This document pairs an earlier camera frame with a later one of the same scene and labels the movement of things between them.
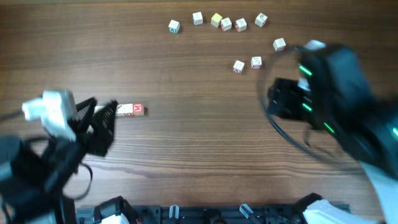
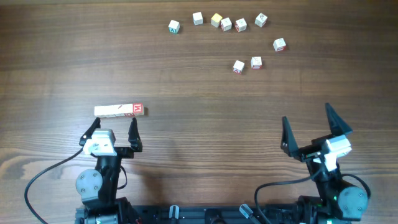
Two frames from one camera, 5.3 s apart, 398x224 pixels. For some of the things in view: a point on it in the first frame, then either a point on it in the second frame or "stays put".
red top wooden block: (138, 109) stays put
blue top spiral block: (128, 109) stays put
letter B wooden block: (120, 110) stays put
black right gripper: (279, 98) → (337, 127)
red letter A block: (238, 66) stays put
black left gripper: (101, 136) → (127, 152)
